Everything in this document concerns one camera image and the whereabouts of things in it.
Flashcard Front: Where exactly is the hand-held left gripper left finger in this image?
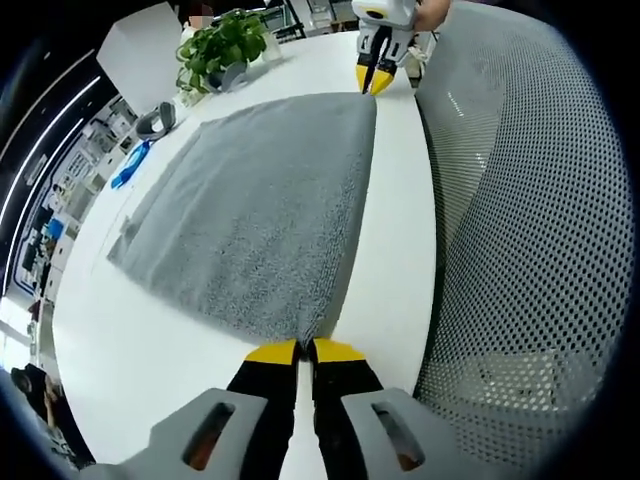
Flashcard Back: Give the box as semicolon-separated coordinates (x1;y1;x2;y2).
79;338;301;480

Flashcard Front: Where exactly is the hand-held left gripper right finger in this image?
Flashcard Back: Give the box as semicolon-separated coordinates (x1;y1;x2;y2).
309;338;496;480

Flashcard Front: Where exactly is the grey towel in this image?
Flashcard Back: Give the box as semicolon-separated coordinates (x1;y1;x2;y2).
105;91;379;347

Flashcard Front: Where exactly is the person's right hand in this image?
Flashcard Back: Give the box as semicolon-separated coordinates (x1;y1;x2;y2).
414;0;454;32

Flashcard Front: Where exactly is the grey curved device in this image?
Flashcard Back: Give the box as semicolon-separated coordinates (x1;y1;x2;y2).
206;61;250;95

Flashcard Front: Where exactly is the potted green plant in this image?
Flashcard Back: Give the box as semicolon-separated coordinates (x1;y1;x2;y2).
174;8;282;95

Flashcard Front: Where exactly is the grey headband device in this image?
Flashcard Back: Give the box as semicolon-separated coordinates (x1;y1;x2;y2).
135;100;178;142

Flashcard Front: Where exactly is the grey mesh office chair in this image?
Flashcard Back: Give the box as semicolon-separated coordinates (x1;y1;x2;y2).
413;0;635;480

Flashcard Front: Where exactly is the blue wipes packet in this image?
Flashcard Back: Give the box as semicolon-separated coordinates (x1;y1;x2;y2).
110;140;152;191

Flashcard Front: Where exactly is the white cabinet row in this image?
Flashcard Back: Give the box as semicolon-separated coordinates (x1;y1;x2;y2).
47;94;141;241

